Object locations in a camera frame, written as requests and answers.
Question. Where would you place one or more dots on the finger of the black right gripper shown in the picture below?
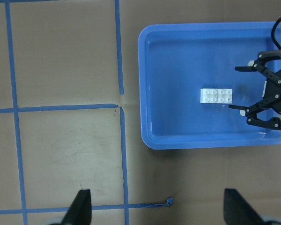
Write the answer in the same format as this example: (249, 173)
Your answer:
(259, 65)
(251, 113)

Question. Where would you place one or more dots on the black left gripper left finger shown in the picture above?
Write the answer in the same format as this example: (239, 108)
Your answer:
(80, 211)

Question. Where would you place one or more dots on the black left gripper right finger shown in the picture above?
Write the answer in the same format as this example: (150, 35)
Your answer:
(237, 211)

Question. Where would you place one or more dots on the white block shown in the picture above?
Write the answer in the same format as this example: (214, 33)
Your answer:
(209, 96)

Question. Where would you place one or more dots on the blue plastic tray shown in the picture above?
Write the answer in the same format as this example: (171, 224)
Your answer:
(176, 61)

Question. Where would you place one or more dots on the brown paper table cover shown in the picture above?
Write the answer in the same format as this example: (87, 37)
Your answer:
(70, 119)

